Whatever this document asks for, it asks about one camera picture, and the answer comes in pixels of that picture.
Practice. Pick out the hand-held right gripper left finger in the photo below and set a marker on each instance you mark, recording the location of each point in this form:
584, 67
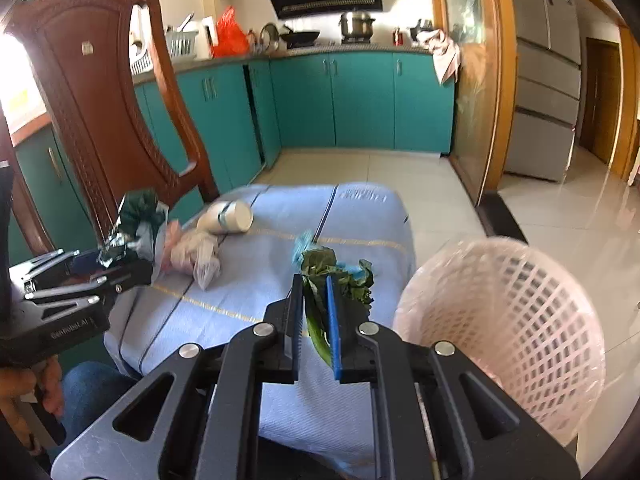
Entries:
298, 312

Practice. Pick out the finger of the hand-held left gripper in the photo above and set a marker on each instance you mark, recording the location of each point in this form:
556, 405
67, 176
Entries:
120, 280
55, 265

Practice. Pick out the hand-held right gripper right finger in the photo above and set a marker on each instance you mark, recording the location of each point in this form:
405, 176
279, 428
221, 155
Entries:
334, 327

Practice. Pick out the green vegetable leaf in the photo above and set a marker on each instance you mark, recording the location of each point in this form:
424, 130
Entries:
320, 266

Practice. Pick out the dark green wrapper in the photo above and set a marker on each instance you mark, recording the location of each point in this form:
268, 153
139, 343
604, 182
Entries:
142, 210

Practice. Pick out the pink plastic mesh basket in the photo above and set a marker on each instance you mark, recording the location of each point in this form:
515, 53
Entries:
525, 330

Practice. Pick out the person's left hand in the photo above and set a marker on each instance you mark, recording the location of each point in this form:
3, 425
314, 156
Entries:
47, 385

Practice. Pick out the light blue cloth cover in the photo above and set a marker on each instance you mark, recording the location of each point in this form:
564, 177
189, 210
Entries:
240, 290

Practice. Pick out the person's leg in jeans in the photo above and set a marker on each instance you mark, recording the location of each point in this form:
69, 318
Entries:
95, 390

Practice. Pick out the clear crumpled plastic bag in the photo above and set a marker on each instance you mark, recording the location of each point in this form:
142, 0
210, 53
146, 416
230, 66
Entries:
200, 255

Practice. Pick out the carved wooden chair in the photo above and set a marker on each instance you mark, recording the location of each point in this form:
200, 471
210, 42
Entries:
95, 100

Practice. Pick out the teal lower kitchen cabinets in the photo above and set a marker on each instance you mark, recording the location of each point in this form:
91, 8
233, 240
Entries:
350, 100

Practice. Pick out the white dish rack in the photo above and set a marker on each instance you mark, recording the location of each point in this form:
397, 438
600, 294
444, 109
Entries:
177, 47

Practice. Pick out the white kettle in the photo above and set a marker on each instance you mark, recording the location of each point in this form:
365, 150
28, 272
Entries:
205, 37

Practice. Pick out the orange plastic bag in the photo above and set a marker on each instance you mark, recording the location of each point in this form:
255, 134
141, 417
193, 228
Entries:
230, 37

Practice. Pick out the grey kitchen countertop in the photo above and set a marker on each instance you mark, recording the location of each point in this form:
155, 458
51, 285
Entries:
350, 48

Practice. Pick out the gas stove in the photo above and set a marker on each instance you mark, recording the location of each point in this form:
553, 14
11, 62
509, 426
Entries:
330, 43

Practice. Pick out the black wok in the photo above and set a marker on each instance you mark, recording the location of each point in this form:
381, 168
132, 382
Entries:
300, 39

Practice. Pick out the steel pan lid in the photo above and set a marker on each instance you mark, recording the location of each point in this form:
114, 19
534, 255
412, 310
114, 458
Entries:
269, 37

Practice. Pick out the wooden framed glass door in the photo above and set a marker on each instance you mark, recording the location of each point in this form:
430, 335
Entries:
475, 85

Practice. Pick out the pink hanging cloth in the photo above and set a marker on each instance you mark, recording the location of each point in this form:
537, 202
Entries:
445, 57

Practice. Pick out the red bottle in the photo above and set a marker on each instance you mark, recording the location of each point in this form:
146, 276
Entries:
398, 37

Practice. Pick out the steel cooking pot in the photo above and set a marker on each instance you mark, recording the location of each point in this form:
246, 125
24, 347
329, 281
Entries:
357, 25

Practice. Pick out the small dark pot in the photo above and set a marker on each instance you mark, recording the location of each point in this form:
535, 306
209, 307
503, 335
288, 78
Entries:
422, 30

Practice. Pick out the grey refrigerator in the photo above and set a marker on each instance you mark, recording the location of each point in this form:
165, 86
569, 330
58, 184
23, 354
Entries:
545, 85

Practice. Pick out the brown wooden door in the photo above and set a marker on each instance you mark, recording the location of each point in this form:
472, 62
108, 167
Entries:
602, 105

